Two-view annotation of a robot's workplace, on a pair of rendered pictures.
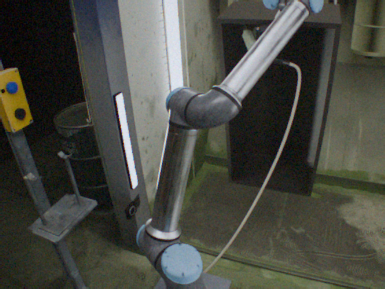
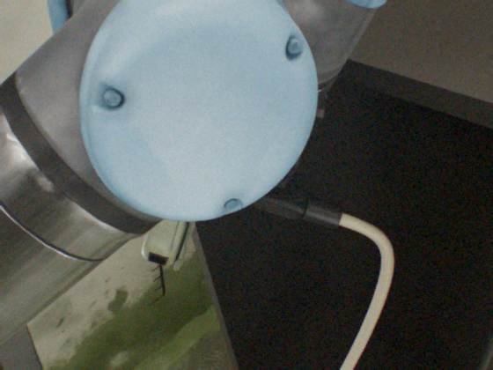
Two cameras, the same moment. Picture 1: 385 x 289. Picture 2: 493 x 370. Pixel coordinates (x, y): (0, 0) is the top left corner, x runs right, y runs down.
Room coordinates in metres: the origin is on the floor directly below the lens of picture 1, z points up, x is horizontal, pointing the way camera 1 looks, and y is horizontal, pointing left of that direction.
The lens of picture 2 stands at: (0.93, -0.52, 1.84)
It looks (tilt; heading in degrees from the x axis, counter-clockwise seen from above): 37 degrees down; 17
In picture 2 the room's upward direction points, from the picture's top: straight up
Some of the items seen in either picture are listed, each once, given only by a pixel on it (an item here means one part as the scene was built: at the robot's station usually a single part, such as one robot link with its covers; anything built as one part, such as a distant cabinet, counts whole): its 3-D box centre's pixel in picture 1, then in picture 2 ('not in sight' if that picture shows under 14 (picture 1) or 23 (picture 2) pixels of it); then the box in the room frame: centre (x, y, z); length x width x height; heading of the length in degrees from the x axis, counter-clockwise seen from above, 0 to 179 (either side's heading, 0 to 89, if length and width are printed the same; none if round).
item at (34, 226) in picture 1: (63, 216); not in sight; (1.13, 0.71, 0.78); 0.31 x 0.23 x 0.01; 156
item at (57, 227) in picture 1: (56, 190); not in sight; (1.12, 0.70, 0.95); 0.26 x 0.15 x 0.32; 156
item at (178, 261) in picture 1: (181, 270); not in sight; (0.74, 0.08, 0.83); 0.17 x 0.15 x 0.18; 34
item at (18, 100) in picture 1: (11, 100); not in sight; (1.16, 0.79, 1.42); 0.12 x 0.06 x 0.26; 156
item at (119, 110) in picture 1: (126, 144); not in sight; (1.55, 0.41, 0.96); 0.06 x 0.02 x 0.63; 156
